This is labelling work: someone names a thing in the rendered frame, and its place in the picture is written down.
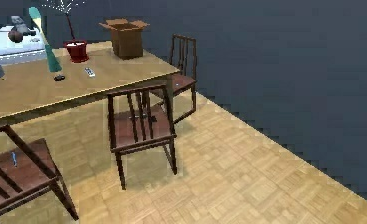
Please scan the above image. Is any open brown cardboard box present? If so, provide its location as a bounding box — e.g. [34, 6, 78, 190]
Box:
[99, 18, 151, 61]

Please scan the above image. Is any dark brown wooden chair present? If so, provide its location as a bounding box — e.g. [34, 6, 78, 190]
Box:
[0, 124, 80, 224]
[150, 33, 198, 125]
[106, 83, 179, 191]

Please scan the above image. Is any red pot house plant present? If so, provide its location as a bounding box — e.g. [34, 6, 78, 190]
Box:
[40, 0, 90, 64]

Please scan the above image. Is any light wooden dining table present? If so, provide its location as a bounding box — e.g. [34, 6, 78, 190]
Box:
[0, 40, 181, 123]

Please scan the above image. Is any grey brown plush toy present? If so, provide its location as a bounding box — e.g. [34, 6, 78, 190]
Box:
[7, 15, 37, 44]

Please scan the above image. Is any white bed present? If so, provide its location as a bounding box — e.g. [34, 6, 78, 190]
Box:
[0, 25, 48, 65]

